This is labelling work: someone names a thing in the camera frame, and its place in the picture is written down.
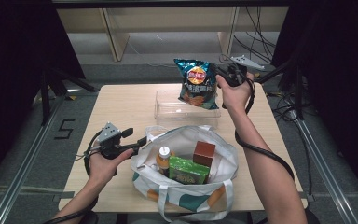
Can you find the black curtain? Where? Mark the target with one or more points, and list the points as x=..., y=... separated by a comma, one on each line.
x=341, y=77
x=12, y=77

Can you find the clear plastic container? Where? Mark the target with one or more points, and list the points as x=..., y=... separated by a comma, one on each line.
x=167, y=107

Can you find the person's leg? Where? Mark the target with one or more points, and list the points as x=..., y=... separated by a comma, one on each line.
x=90, y=218
x=312, y=217

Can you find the person's right hand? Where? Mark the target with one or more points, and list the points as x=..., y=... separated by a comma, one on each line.
x=236, y=98

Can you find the orange juice bottle white cap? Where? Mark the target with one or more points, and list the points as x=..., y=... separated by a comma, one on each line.
x=164, y=158

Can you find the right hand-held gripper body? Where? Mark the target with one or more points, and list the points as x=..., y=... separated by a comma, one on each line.
x=234, y=76

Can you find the person's right leg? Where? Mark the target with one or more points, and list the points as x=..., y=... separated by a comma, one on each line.
x=312, y=217

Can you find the light wooden desk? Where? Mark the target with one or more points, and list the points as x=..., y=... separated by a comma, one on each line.
x=118, y=40

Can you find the white canvas tote bag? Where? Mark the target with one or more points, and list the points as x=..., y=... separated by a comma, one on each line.
x=183, y=194

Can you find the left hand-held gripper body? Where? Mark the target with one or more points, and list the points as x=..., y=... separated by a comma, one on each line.
x=109, y=133

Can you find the person's left leg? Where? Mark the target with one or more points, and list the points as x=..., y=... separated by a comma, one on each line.
x=90, y=218

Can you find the brown box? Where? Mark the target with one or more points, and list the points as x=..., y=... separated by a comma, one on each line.
x=203, y=154

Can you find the green snack packet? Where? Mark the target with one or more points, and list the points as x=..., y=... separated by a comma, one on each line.
x=186, y=172

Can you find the black metal stand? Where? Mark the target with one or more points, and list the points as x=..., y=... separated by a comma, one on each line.
x=45, y=99
x=298, y=90

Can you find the blue potato chip bag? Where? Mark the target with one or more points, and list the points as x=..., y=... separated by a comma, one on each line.
x=195, y=87

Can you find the person's left hand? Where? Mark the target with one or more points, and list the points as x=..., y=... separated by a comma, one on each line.
x=102, y=169

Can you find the aluminium floor rail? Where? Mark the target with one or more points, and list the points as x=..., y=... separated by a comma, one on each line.
x=332, y=183
x=21, y=177

